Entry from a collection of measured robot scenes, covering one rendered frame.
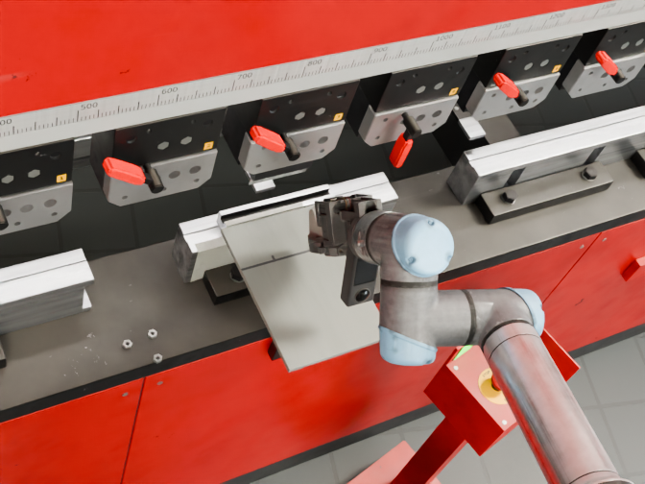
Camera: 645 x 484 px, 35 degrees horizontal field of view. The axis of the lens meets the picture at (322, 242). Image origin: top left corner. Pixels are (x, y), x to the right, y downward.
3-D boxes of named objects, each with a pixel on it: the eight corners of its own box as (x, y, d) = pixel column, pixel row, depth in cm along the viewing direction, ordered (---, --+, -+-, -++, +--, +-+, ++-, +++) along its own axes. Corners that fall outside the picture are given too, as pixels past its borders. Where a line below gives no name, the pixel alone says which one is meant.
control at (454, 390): (479, 456, 188) (517, 417, 173) (422, 391, 192) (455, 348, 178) (546, 401, 198) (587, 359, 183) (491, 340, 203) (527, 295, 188)
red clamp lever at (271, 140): (263, 137, 131) (303, 155, 139) (250, 113, 133) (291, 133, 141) (253, 145, 131) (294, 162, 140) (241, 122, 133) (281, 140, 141)
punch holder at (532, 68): (467, 123, 162) (507, 51, 148) (441, 84, 165) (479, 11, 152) (540, 106, 168) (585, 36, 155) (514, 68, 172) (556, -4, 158)
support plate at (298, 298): (288, 373, 150) (289, 370, 149) (220, 231, 161) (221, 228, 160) (390, 338, 158) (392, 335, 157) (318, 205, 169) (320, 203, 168)
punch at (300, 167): (250, 189, 156) (262, 152, 148) (246, 180, 157) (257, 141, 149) (307, 176, 160) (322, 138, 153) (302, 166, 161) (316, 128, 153)
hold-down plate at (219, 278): (213, 306, 167) (216, 297, 164) (201, 279, 169) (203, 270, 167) (369, 260, 179) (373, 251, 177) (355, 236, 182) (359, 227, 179)
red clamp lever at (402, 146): (394, 172, 155) (414, 132, 147) (382, 151, 157) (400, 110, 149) (403, 169, 156) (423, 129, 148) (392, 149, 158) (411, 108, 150)
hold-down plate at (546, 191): (488, 225, 191) (494, 216, 188) (474, 203, 193) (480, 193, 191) (608, 189, 203) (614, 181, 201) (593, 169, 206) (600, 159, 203)
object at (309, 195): (223, 236, 163) (226, 226, 161) (216, 221, 165) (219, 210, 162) (330, 207, 172) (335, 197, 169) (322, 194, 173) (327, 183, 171)
